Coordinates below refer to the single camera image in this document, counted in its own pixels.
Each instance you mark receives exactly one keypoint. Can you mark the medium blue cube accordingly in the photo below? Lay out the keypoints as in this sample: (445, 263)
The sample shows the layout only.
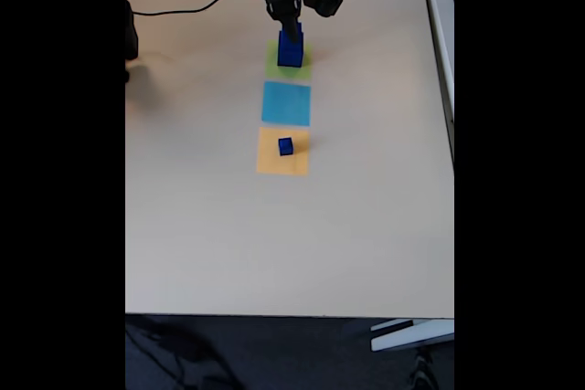
(285, 40)

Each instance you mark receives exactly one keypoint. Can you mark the large blue cube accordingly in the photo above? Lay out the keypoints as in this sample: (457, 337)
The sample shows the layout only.
(290, 54)

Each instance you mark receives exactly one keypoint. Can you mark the small blue cube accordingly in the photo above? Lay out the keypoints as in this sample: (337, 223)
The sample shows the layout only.
(285, 146)

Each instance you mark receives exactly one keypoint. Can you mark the green paper square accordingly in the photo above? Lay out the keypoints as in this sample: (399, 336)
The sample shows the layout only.
(272, 68)

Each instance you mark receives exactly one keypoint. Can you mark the light blue paper square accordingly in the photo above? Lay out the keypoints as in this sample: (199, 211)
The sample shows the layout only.
(285, 104)

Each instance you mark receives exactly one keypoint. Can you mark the orange paper square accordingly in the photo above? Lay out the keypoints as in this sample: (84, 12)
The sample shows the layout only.
(269, 161)

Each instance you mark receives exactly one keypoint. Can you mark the white side desk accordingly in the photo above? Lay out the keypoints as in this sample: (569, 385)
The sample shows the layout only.
(441, 43)

